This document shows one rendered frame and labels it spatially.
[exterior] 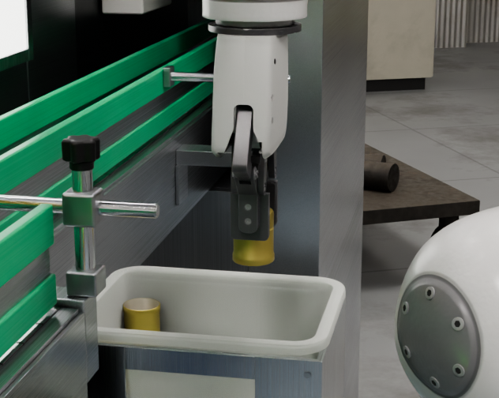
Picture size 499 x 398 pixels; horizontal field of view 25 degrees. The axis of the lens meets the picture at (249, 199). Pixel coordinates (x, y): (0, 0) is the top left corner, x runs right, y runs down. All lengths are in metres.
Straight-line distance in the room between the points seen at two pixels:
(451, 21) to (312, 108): 8.81
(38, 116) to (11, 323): 0.52
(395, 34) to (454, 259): 7.51
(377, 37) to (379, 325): 4.49
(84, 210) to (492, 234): 0.39
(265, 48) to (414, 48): 7.28
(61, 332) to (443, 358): 0.36
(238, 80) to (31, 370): 0.27
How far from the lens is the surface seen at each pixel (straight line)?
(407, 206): 3.92
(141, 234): 1.39
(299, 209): 1.74
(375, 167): 4.08
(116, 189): 1.28
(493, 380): 0.58
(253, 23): 0.90
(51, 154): 1.14
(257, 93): 0.89
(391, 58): 8.10
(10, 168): 1.05
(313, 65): 1.69
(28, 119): 1.28
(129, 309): 1.09
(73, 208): 0.89
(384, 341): 3.64
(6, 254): 0.80
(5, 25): 1.45
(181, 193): 1.54
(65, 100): 1.39
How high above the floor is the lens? 1.36
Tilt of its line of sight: 15 degrees down
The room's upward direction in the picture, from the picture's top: straight up
